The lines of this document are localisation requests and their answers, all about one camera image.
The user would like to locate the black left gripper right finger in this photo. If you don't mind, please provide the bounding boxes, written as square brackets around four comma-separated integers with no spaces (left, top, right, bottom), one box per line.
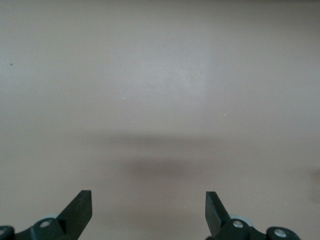
[204,191,301,240]

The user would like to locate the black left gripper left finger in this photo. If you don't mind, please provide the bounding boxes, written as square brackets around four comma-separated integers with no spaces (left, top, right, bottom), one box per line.
[0,189,93,240]

